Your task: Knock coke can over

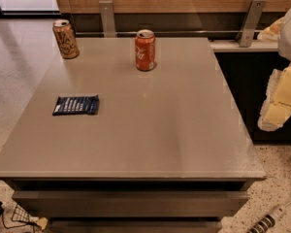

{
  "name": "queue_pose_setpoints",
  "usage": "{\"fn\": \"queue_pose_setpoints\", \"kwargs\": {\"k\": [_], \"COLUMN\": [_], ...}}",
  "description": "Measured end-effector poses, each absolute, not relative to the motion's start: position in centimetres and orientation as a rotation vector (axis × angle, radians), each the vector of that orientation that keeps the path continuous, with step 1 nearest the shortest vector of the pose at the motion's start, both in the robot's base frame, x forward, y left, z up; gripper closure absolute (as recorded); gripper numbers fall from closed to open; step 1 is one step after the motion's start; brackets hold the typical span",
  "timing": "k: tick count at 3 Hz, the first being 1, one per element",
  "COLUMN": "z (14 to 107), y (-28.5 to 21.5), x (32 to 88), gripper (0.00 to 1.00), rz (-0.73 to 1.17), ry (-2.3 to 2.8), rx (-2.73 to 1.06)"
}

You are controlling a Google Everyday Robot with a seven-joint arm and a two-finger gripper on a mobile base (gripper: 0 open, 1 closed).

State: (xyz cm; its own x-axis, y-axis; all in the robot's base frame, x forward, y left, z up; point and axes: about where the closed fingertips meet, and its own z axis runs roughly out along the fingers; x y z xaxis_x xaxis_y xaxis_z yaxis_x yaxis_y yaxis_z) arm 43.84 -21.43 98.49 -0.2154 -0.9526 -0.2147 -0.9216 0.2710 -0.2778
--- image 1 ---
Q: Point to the left metal wall bracket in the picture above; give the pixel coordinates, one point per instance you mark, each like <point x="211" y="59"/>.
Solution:
<point x="107" y="17"/>

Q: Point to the grey drawer cabinet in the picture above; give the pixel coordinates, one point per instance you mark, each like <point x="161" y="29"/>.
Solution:
<point x="175" y="128"/>

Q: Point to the grey drawer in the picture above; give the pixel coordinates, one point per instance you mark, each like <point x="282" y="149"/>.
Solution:
<point x="138" y="226"/>
<point x="131" y="203"/>

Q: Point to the upper grey drawer front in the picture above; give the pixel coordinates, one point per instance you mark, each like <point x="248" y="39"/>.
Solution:
<point x="131" y="203"/>

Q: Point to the white power strip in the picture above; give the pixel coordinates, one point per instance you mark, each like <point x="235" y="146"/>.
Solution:
<point x="270" y="219"/>

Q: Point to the red coke can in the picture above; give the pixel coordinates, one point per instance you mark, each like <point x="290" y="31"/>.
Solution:
<point x="145" y="50"/>

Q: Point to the dark blue snack packet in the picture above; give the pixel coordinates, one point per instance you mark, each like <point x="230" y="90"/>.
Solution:
<point x="76" y="105"/>

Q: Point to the right metal wall bracket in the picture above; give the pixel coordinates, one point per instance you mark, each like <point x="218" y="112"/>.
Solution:
<point x="252" y="17"/>

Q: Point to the lower grey drawer front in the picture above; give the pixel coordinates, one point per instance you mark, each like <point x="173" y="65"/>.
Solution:
<point x="138" y="226"/>

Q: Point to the black wire basket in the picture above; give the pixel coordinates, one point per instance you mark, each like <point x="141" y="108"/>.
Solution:
<point x="20" y="216"/>

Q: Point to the brown gold soda can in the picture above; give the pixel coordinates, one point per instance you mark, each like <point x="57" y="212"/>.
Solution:
<point x="65" y="39"/>

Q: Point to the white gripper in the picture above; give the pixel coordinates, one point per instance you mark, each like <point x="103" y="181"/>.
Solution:
<point x="278" y="97"/>

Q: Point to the metal wall bracket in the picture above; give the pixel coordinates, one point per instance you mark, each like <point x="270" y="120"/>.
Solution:
<point x="252" y="17"/>
<point x="107" y="17"/>

